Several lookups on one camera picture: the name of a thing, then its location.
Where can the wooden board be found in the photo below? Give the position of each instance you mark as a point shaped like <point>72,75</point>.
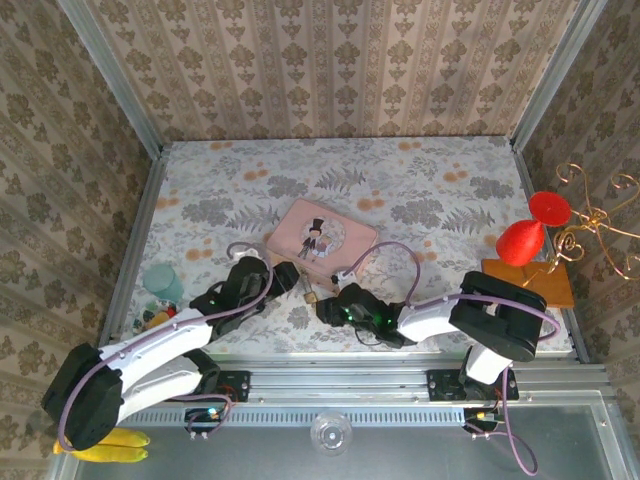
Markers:
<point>552,292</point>

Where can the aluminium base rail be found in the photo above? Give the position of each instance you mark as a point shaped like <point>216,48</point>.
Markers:
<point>340,375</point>

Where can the red toy fruit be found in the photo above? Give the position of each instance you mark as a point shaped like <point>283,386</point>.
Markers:
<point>172,313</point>

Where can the small red yellow toy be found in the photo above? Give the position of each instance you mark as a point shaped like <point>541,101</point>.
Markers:
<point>147,315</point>

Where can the teal glass cup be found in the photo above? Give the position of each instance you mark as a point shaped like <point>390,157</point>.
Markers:
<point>162,282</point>

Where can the small circuit board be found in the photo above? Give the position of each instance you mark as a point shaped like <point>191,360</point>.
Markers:
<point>205,416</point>
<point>482,417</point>

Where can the yellow toy fruit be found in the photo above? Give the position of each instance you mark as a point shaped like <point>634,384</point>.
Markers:
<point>159,320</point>

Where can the clear drinking glass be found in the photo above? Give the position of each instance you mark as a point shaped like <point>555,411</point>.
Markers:
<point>330,437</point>

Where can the small brass padlock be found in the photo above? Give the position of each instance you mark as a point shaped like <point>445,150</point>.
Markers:
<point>311,297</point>

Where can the red hourglass shaped object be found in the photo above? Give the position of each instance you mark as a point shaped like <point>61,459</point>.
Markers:
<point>520,242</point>

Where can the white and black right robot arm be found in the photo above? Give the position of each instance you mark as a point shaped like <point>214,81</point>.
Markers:
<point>430,317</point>

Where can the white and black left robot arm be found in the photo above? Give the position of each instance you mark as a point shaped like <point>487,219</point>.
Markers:
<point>160,345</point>

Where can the pink tin box with couple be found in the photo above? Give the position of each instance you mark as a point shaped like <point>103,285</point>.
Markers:
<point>345,235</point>

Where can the yellow toy banana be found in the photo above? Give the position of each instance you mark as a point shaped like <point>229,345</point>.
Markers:
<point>127,438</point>
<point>115,454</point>

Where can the aluminium frame post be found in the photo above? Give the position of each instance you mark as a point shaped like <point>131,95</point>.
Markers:
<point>556,75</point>
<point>112,75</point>

